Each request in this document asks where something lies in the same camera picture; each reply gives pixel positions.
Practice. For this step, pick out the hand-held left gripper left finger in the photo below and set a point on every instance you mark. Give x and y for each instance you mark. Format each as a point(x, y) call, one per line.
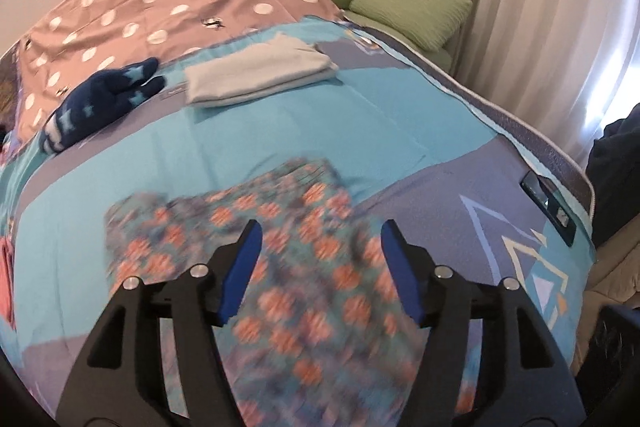
point(240, 277)

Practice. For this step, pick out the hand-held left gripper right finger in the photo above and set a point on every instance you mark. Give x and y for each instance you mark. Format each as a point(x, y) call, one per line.
point(400, 277)

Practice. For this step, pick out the orange floral pants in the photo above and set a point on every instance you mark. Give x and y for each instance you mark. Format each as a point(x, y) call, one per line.
point(310, 297)

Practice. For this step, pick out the blue patterned blanket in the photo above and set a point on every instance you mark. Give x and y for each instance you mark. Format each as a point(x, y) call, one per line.
point(300, 132)

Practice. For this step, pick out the black rectangular object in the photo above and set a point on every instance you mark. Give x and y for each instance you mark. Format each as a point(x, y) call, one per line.
point(547, 207)

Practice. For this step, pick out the folded light grey garment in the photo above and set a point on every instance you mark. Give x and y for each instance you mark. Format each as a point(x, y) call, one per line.
point(250, 72)

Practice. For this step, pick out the beige armchair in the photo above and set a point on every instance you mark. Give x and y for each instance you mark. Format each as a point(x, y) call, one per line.
point(615, 272)

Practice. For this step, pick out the navy star-print garment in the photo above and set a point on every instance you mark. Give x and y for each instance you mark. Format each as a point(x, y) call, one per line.
point(95, 99)

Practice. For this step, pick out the pink cloth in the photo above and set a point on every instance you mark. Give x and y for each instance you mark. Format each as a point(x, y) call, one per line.
point(5, 277)

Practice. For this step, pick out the dark hanging cloth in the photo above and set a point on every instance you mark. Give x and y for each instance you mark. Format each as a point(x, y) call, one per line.
point(617, 172)

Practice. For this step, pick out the white curtains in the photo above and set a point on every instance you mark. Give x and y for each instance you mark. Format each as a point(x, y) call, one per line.
point(500, 7)

